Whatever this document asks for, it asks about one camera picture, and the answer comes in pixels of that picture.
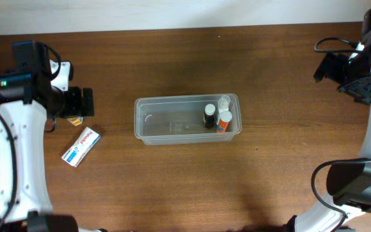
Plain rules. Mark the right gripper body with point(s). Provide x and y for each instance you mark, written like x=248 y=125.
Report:
x=326 y=66

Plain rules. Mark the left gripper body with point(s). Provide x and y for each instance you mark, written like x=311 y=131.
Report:
x=87 y=102

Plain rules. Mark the clear plastic container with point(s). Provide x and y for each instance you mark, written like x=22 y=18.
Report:
x=180 y=119

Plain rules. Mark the white Panadol medicine box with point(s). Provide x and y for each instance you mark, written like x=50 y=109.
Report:
x=75 y=154

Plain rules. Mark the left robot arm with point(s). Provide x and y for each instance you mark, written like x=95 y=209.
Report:
x=35 y=91

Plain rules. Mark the orange tube white cap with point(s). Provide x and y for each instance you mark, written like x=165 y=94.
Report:
x=223 y=120

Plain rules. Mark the small gold-lid jar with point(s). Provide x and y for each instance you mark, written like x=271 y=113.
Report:
x=75 y=120

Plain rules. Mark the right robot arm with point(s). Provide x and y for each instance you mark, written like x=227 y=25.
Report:
x=343 y=187

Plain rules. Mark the dark bottle white cap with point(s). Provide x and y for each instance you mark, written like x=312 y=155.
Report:
x=209 y=112

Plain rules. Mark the white spray bottle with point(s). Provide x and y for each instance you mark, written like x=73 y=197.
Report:
x=223 y=105

